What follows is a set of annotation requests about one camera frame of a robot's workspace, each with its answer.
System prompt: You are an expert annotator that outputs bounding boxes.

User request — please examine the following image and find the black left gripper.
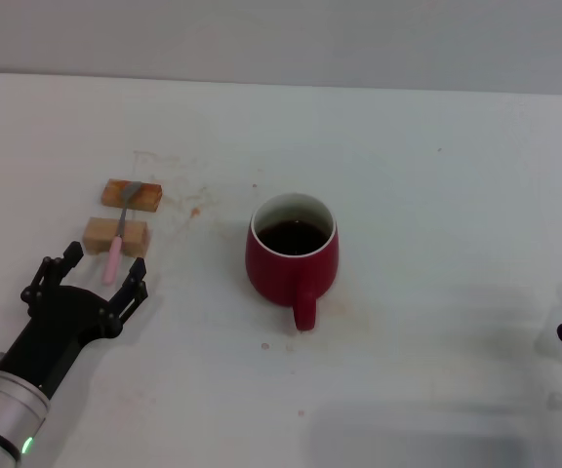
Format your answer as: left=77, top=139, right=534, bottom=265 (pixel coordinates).
left=0, top=242, right=149, bottom=396

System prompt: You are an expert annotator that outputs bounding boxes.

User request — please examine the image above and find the pink handled metal spoon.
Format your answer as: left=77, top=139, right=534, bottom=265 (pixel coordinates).
left=101, top=180, right=144, bottom=287

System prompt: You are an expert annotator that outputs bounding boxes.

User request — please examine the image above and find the red ceramic cup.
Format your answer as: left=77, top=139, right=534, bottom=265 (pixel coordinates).
left=245, top=193, right=340, bottom=332

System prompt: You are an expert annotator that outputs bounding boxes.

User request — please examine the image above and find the pale wooden block with feet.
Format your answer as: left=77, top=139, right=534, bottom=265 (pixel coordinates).
left=83, top=216, right=153, bottom=259

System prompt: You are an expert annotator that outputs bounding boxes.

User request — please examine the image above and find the stained wooden block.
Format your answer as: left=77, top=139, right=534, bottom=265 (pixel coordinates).
left=100, top=178, right=164, bottom=214

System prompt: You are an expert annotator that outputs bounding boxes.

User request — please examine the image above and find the dark brown coffee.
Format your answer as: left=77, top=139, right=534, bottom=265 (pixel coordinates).
left=255, top=219, right=330, bottom=256

